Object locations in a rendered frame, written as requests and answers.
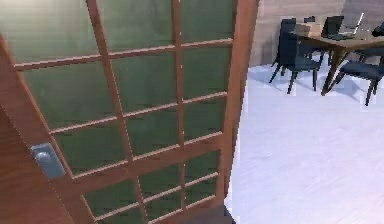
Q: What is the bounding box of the brown glazed room door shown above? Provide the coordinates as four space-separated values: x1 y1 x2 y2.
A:
0 0 260 224

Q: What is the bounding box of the brown wooden dining table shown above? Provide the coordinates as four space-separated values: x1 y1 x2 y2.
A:
295 22 384 97

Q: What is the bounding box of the open black laptop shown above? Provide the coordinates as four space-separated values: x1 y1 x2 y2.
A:
327 12 365 42

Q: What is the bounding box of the black round object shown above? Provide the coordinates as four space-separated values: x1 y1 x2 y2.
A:
371 21 384 38

